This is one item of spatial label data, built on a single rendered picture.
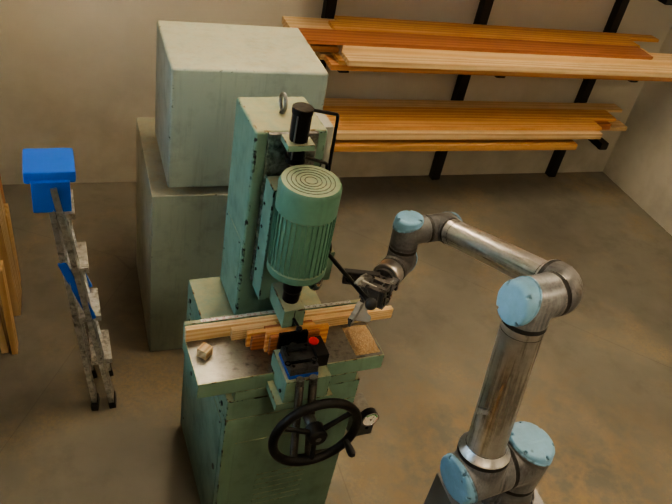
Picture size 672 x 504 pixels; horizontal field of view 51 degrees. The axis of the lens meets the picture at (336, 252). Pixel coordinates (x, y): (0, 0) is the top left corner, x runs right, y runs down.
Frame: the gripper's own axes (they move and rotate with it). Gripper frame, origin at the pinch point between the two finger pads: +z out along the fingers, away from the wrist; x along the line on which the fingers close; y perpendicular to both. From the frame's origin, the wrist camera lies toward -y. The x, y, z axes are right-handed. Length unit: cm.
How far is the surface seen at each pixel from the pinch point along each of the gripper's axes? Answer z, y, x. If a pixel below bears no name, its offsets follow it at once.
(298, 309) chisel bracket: 1.2, -15.8, 8.2
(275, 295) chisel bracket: -0.7, -25.3, 8.3
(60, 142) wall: -110, -238, 56
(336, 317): -14.0, -9.4, 17.3
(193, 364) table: 27.3, -34.6, 22.0
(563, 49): -284, -7, -23
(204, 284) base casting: -13, -62, 27
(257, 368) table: 16.8, -19.0, 22.6
